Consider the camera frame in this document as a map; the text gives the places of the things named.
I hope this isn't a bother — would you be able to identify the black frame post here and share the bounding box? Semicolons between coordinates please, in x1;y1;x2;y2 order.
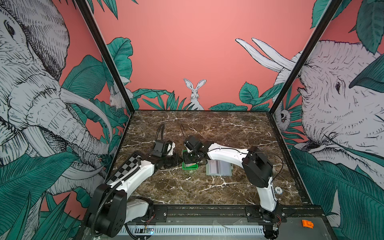
269;0;342;115
75;0;135;115

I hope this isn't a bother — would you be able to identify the black white checkerboard plate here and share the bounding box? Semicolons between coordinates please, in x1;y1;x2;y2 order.
106;151;143;185

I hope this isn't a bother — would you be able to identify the green plastic card tray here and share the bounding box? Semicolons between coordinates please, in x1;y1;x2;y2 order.
182;150;199;171

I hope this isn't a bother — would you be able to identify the black front mounting rail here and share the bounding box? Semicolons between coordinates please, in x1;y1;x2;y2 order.
82;204;271;224

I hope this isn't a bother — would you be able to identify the left black frame post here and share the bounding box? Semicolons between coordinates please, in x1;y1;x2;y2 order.
75;0;135;115

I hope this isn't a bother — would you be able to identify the white perforated cable duct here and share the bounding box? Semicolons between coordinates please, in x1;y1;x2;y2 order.
128;225;265;236

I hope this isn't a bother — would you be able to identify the orange plastic clip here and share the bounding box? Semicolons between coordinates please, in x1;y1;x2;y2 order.
302;220;314;229

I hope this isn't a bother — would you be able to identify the small round white sticker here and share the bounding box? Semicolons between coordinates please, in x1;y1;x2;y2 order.
275;187;283;195

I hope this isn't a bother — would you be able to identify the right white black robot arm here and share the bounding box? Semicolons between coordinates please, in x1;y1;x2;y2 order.
183;136;277;213

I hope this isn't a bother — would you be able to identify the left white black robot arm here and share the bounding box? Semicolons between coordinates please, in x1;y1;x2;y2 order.
84;140;182;239

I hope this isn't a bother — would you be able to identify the right black frame post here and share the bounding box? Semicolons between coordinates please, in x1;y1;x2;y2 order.
269;0;342;115

